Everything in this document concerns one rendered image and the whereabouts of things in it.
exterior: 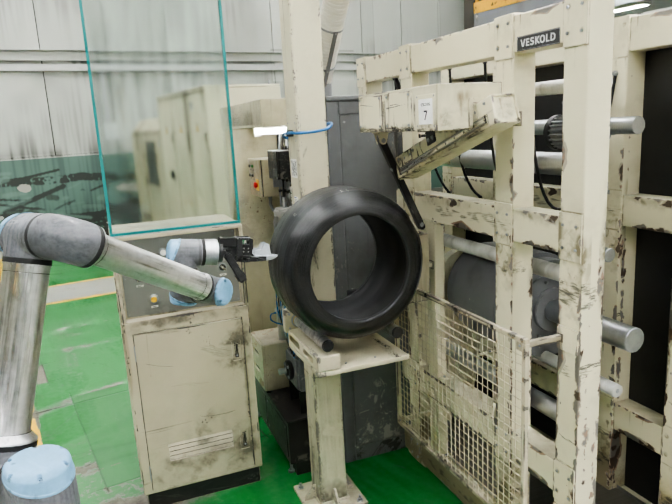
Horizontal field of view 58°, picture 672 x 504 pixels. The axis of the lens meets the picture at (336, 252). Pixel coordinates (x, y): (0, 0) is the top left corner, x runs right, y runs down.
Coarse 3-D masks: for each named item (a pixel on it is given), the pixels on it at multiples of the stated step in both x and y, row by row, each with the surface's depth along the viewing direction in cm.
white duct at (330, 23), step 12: (324, 0) 266; (336, 0) 262; (348, 0) 266; (324, 12) 269; (336, 12) 267; (324, 24) 272; (336, 24) 271; (324, 36) 276; (324, 48) 280; (336, 48) 282; (324, 60) 285; (324, 72) 290
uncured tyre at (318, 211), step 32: (320, 192) 221; (352, 192) 213; (288, 224) 215; (320, 224) 207; (384, 224) 244; (288, 256) 208; (384, 256) 248; (416, 256) 223; (288, 288) 210; (384, 288) 247; (416, 288) 229; (320, 320) 214; (352, 320) 219; (384, 320) 223
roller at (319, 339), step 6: (294, 318) 246; (300, 324) 239; (306, 330) 232; (312, 330) 228; (312, 336) 226; (318, 336) 222; (324, 336) 220; (318, 342) 220; (324, 342) 216; (330, 342) 217; (324, 348) 216; (330, 348) 217
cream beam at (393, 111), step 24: (360, 96) 240; (384, 96) 220; (408, 96) 204; (432, 96) 190; (456, 96) 190; (480, 96) 193; (360, 120) 242; (384, 120) 224; (408, 120) 206; (456, 120) 192
